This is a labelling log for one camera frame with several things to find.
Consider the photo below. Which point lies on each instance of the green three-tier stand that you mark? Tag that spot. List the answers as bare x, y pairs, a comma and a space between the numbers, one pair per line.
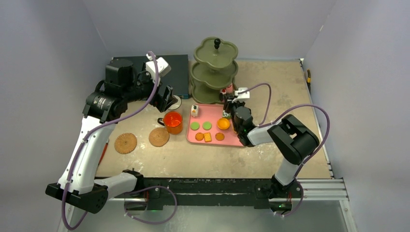
214, 69

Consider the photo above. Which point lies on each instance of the red handled tool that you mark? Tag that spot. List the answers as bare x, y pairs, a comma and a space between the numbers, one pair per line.
103, 152

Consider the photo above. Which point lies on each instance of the pink serving tray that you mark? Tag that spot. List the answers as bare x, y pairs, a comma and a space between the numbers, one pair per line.
212, 113

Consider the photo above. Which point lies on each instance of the orange cookie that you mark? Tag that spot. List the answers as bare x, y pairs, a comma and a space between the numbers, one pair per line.
199, 136
219, 136

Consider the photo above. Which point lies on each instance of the white ribbed cup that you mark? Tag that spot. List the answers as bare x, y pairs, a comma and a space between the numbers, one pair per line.
176, 104

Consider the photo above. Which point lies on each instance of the orange cookie right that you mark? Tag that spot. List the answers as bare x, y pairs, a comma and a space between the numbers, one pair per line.
219, 136

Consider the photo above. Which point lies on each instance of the green macaron left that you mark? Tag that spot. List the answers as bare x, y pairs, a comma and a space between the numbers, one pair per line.
194, 126

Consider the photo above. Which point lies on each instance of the white roll cake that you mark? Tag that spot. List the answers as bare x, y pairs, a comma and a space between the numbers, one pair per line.
194, 110

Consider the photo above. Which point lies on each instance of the orange translucent cup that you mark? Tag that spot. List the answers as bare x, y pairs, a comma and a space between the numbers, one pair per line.
173, 122

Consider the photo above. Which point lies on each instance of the orange egg tart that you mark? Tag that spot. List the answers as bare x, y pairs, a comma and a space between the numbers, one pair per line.
223, 124

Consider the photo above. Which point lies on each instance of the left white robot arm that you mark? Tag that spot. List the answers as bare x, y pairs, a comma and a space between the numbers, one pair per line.
103, 110

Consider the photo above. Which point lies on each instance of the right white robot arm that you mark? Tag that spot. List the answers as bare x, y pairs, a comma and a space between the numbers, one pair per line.
295, 141

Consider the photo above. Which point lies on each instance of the yellow black tool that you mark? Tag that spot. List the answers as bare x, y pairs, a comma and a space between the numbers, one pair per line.
309, 80

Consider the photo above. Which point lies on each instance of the woven coaster right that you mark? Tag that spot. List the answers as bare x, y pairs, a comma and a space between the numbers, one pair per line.
158, 137

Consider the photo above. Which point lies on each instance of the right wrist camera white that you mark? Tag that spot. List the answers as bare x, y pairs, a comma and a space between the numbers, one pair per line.
242, 94

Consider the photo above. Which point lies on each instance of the green macaron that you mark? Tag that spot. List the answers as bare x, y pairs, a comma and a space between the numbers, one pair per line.
207, 125
194, 126

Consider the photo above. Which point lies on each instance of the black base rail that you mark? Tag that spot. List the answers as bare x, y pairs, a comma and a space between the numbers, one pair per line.
260, 193

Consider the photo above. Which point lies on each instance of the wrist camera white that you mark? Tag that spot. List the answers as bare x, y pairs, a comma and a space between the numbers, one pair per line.
161, 67
242, 94

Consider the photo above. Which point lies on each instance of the orange cookie left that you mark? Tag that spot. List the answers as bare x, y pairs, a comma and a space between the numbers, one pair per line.
199, 136

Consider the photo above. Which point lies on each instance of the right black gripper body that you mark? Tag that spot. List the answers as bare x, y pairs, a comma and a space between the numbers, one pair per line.
230, 104

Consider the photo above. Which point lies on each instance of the dark network switch box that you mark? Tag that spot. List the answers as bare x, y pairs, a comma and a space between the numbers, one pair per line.
178, 76

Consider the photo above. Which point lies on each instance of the square yellow cracker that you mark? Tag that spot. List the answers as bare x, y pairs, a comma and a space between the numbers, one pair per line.
207, 137

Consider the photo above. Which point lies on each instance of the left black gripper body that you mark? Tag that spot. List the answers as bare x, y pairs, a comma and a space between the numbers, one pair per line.
158, 101

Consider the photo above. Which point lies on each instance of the green macaron right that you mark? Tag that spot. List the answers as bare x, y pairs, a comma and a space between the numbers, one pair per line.
207, 125

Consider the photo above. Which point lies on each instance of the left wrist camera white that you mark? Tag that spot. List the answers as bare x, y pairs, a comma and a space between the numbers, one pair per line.
161, 67

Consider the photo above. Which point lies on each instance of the green cake slice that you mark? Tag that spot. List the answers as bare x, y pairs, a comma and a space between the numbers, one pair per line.
226, 115

